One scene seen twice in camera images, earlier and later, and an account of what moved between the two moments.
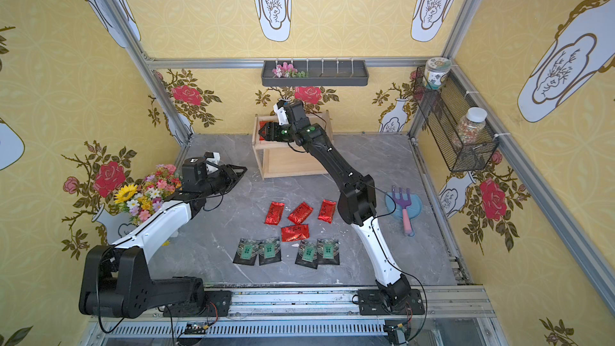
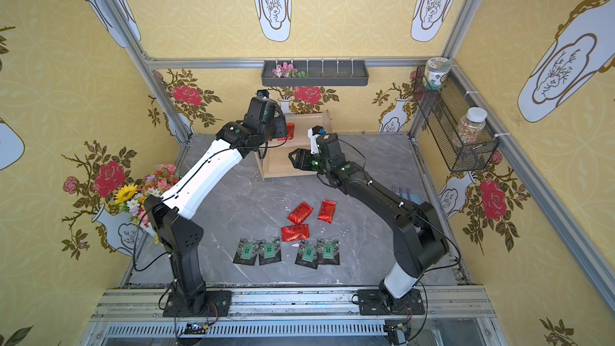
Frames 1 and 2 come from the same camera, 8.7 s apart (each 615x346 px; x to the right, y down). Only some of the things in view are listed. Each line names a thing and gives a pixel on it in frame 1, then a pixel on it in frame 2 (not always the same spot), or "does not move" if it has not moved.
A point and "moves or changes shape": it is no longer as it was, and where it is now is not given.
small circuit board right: (398, 334) does not move
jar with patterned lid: (435, 71) does not move
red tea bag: (299, 215) does not move
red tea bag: (275, 213) moves or changes shape
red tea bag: (327, 211) does not move
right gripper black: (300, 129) → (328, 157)
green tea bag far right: (327, 251) does not move
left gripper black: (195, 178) → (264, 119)
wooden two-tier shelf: (280, 158) does not move
